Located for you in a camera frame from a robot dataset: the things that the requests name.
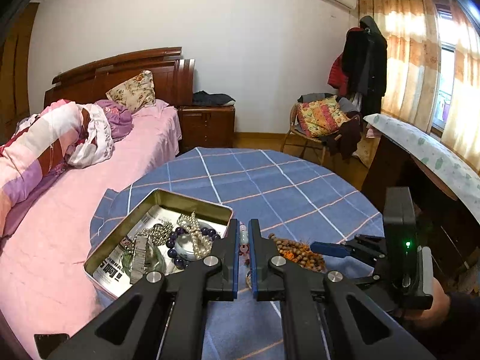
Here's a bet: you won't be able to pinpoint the silver bead necklace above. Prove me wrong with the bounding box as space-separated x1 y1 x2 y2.
141 220 174 247

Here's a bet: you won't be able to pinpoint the dark green jade bangle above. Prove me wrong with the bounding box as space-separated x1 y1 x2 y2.
121 244 167 284

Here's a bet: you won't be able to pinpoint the purple garment on bed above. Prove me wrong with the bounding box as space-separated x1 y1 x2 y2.
95 99 134 142

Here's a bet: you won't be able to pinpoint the brown wooden bead necklace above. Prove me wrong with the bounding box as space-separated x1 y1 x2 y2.
268 232 327 274

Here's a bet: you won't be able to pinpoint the desk with patterned cover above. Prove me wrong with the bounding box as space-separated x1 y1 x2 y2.
361 114 479 283

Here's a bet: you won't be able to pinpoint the colourful chair cushion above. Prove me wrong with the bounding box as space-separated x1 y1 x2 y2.
296 95 350 138

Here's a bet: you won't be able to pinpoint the wooden nightstand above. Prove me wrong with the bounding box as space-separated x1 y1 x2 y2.
178 106 235 153

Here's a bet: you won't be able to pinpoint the silver metal watch band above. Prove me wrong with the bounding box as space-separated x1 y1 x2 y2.
130 235 148 284

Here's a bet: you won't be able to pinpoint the blue plaid tablecloth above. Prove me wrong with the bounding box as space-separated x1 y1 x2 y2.
90 148 383 359

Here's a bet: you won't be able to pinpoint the orange patterned curtain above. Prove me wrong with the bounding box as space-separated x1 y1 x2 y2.
358 0 479 171

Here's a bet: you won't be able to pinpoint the hanging coats on rack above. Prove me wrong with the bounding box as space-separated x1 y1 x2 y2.
328 16 387 116

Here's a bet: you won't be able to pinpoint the dark clothes on nightstand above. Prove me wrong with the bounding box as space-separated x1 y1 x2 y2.
192 90 235 107

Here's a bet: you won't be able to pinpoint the bed with pink sheet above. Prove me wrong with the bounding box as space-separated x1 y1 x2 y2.
1 100 181 359

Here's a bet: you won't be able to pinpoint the white pearl necklace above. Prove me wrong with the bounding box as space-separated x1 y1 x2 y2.
175 211 214 260

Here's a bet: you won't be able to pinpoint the red tassel charm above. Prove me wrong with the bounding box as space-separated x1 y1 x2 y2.
239 244 251 267

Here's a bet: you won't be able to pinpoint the brown wooden wardrobe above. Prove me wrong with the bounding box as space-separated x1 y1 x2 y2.
0 2 39 144

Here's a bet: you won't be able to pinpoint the purple bead bracelet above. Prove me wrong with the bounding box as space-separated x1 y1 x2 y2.
165 226 222 271

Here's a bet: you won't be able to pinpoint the floral pillow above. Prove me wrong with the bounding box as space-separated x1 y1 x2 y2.
106 70 156 114

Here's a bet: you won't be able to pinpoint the pink rectangular tin box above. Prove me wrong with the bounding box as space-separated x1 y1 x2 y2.
84 189 233 299

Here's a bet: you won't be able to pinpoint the person's right hand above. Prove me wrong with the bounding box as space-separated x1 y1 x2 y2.
395 278 451 328

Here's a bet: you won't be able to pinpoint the rattan chair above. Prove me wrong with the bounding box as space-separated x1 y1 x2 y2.
281 93 362 164

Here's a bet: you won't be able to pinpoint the pink patchwork quilt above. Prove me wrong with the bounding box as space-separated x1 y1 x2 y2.
1 100 114 236

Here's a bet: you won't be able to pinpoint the wooden headboard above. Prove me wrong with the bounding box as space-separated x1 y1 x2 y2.
43 46 195 107

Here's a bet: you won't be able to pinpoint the pale green jade bangle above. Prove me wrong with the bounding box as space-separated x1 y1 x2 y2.
172 232 208 262

